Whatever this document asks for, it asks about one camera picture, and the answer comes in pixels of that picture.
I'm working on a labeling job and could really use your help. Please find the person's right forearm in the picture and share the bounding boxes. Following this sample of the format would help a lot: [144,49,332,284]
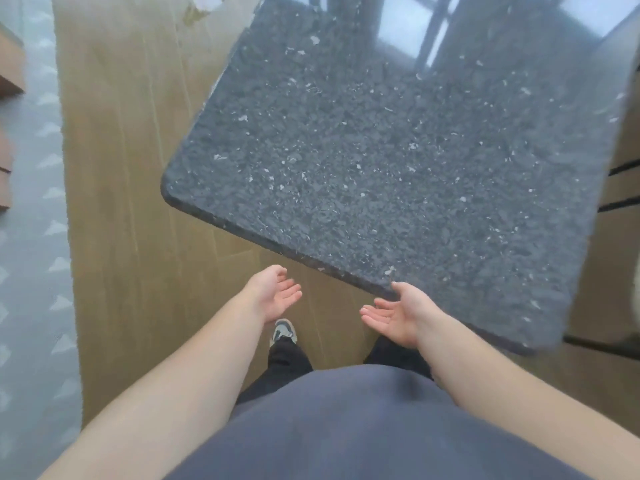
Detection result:
[415,301,640,480]

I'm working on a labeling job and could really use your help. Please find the brown wooden cabinet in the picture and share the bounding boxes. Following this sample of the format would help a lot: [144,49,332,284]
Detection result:
[0,22,27,213]

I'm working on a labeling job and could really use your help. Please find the grey shirt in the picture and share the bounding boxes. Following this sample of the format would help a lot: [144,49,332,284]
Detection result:
[165,364,596,480]

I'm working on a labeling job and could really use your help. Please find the grey patterned rug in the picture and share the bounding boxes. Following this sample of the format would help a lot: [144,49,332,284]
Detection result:
[0,0,84,480]

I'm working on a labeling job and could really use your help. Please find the grey and white sneaker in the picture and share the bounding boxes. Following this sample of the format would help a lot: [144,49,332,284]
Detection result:
[269,318,299,348]

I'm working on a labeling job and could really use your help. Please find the black trousers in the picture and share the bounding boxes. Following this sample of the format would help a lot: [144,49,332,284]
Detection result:
[234,336,434,408]

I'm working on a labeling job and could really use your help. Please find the person's left forearm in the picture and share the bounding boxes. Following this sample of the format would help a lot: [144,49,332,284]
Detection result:
[37,290,273,480]

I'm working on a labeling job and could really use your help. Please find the white crumpled paper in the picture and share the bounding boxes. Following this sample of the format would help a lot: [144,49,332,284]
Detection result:
[180,0,226,23]

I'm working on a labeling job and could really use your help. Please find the person's left hand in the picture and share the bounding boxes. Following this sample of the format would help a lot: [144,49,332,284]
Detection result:
[243,265,304,324]

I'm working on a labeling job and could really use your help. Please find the person's right hand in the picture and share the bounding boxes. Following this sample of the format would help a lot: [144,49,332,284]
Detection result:
[360,282,432,348]

